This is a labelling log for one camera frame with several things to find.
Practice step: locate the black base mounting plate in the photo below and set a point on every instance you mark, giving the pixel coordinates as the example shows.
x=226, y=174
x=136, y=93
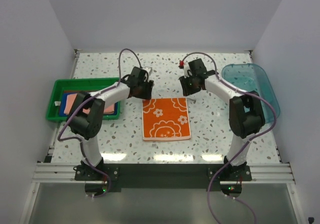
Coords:
x=114, y=177

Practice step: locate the blue towel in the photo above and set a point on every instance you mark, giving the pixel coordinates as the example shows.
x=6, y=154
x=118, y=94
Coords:
x=116, y=112

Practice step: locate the pink panda towel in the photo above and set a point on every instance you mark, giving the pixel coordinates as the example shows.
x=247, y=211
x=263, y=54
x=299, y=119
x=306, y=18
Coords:
x=68, y=100

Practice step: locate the blue plastic bin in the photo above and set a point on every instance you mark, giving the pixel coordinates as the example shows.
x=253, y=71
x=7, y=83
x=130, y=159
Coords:
x=251, y=77

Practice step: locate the orange white lion towel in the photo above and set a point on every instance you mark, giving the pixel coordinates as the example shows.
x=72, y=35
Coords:
x=165, y=119

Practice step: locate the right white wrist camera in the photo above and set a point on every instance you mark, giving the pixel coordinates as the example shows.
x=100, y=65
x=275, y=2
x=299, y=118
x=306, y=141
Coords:
x=184, y=65

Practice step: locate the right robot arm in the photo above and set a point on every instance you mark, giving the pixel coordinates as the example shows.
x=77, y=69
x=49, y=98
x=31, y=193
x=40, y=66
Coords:
x=246, y=117

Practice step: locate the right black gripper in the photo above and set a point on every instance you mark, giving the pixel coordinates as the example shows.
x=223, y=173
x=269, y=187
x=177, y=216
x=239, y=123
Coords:
x=187, y=91

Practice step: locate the brown towel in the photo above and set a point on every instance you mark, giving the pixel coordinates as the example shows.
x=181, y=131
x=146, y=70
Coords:
x=70, y=91

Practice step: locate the green plastic tray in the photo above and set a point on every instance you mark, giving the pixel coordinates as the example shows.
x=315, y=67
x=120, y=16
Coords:
x=88, y=85

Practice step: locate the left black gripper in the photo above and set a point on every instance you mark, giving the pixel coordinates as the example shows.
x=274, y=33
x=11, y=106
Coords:
x=146, y=94

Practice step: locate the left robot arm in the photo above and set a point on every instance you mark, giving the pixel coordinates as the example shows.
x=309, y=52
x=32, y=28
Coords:
x=86, y=116

